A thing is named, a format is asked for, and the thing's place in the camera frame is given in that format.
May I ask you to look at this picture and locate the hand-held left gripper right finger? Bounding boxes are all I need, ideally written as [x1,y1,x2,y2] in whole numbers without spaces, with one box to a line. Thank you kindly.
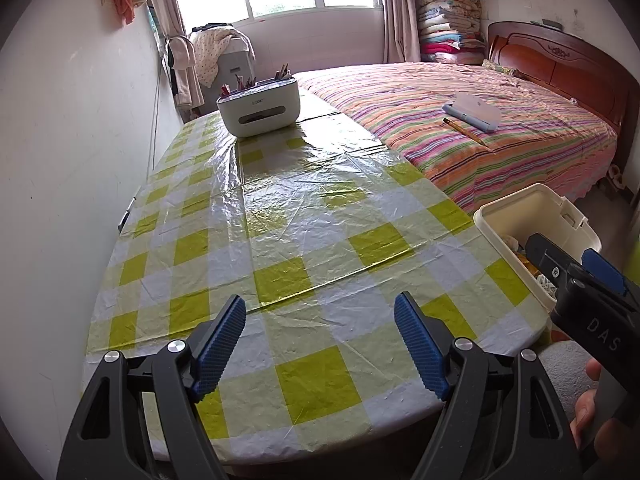
[393,291,583,480]

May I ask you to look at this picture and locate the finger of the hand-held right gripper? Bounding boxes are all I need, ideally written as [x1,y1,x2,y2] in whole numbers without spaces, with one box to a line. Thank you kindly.
[581,248,630,297]
[525,232,576,286]

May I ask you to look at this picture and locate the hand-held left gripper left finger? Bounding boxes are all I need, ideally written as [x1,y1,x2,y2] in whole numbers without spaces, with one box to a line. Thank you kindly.
[56,294,247,480]

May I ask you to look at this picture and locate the beige plastic bin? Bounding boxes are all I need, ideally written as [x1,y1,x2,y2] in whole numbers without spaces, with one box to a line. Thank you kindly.
[472,183,603,303]

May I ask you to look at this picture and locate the person's right hand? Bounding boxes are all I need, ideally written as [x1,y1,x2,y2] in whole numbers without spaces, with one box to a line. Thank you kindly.
[570,360,621,453]

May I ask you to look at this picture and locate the grey fuzzy cloth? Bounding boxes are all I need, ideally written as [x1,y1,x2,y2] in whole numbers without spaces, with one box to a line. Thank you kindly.
[537,342,601,426]

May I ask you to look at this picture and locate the yellow pencil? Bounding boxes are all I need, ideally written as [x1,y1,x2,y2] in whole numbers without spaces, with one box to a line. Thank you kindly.
[442,118,490,148]

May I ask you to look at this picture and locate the yellow checkered tablecloth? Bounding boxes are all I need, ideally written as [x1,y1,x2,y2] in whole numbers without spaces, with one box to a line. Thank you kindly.
[85,87,548,466]

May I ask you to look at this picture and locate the blue pencil case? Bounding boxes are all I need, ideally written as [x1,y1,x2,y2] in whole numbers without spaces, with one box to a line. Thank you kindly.
[442,92,502,133]

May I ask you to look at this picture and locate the wooden headboard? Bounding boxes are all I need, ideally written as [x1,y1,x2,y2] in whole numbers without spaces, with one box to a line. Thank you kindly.
[487,21,640,136]

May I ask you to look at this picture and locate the striped bed sheet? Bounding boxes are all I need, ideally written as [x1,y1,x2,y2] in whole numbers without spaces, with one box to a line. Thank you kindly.
[295,62,618,213]

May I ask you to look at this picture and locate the floral pillow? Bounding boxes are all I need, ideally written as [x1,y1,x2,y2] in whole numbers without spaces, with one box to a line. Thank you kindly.
[481,59,516,77]

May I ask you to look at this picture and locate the white desk organizer box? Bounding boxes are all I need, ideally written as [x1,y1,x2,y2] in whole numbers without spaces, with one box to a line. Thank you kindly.
[216,77,301,138]

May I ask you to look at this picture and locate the stack of folded quilts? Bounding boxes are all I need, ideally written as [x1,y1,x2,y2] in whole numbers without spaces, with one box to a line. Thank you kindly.
[416,0,487,65]

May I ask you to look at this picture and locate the pens in organizer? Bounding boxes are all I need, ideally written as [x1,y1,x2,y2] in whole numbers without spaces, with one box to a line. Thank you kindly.
[219,62,293,99]

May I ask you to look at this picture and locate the beige curtain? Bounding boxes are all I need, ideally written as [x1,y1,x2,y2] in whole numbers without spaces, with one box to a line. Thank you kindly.
[382,0,421,65]
[142,0,206,108]

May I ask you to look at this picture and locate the white cabinet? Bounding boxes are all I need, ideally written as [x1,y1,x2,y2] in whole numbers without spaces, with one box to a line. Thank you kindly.
[215,47,256,101]

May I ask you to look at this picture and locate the pink hanging garment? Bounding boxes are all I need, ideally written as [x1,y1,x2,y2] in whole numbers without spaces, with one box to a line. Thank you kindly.
[167,35,203,108]

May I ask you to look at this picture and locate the pile of clothes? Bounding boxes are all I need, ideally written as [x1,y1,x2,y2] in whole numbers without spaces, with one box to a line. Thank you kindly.
[189,24,256,87]

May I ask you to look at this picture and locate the wall socket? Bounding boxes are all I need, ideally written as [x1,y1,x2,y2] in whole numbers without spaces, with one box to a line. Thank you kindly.
[117,197,137,233]

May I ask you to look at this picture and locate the wall cable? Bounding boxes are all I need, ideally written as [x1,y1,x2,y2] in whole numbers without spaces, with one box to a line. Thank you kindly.
[149,35,169,171]

